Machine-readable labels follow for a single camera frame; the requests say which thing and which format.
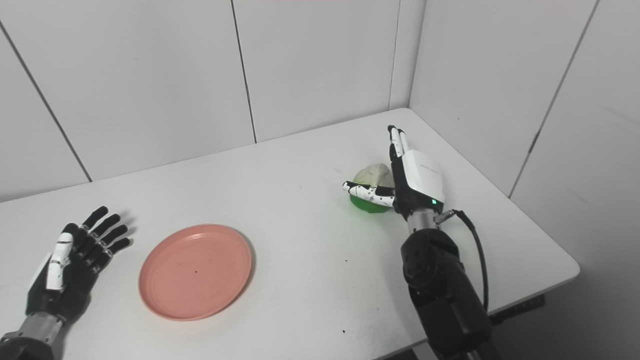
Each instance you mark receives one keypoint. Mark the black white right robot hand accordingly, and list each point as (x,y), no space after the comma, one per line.
(422,175)

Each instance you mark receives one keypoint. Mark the pink round plate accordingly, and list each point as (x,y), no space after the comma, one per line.
(195,272)

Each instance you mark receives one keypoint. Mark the black table frame bracket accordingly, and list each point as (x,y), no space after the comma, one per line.
(520,307)

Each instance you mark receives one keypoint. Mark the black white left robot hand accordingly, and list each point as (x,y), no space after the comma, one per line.
(75,285)

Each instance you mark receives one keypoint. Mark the green white toy cabbage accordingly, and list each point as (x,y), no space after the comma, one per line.
(372,175)

